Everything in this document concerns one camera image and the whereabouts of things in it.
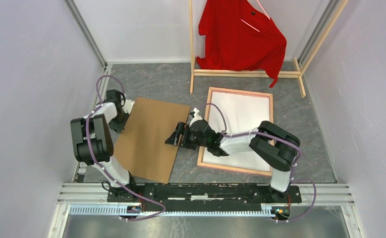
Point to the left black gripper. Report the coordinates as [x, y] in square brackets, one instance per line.
[118, 128]

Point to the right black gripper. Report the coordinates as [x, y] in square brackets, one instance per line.
[183, 129]

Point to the brown cardboard backing board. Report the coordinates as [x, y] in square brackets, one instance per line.
[141, 147]

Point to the pink wooden picture frame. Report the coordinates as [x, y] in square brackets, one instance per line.
[271, 108]

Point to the coastal landscape photo board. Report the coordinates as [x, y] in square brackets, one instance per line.
[242, 131]

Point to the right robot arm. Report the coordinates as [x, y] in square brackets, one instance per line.
[274, 145]

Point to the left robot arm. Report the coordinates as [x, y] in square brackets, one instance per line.
[93, 145]

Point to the red t-shirt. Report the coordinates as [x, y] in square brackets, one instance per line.
[230, 45]

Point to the wooden clothes rack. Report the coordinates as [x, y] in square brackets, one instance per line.
[326, 22]

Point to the pink clothes hanger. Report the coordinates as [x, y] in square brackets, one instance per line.
[253, 15]

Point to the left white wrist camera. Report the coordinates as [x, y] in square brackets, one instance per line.
[127, 104]

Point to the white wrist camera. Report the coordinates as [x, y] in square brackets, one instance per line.
[194, 116]
[127, 104]

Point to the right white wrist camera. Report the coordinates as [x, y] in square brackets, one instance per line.
[194, 116]

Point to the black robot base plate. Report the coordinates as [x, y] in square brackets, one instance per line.
[204, 197]

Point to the white slotted cable duct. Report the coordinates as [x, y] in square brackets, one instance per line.
[126, 210]

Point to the aluminium rail frame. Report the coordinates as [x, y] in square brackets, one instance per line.
[327, 209]

